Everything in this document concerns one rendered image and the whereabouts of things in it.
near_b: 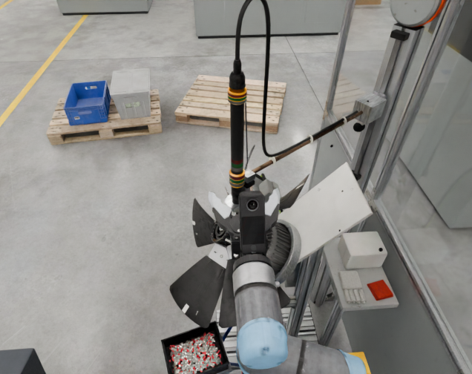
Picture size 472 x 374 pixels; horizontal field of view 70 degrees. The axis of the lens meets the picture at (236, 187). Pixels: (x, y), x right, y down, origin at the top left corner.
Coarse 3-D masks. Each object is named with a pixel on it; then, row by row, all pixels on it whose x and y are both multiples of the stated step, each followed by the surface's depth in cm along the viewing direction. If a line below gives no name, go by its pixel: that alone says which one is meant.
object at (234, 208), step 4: (248, 168) 96; (252, 172) 95; (248, 176) 94; (252, 176) 94; (248, 180) 94; (252, 180) 96; (244, 184) 95; (248, 184) 95; (252, 184) 96; (244, 188) 96; (248, 188) 96; (228, 196) 100; (228, 200) 99; (228, 204) 98; (232, 204) 98; (232, 208) 97; (236, 208) 97
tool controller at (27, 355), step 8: (0, 352) 89; (8, 352) 89; (16, 352) 89; (24, 352) 89; (32, 352) 89; (0, 360) 87; (8, 360) 87; (16, 360) 87; (24, 360) 87; (32, 360) 89; (0, 368) 85; (8, 368) 85; (16, 368) 85; (24, 368) 86; (32, 368) 89; (40, 368) 93
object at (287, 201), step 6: (306, 180) 106; (300, 186) 104; (288, 192) 111; (294, 192) 103; (300, 192) 100; (282, 198) 107; (288, 198) 102; (294, 198) 99; (282, 204) 101; (288, 204) 98
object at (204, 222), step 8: (200, 208) 143; (192, 216) 153; (200, 216) 144; (208, 216) 137; (192, 224) 154; (200, 224) 145; (208, 224) 139; (200, 232) 148; (208, 232) 142; (200, 240) 150; (208, 240) 145
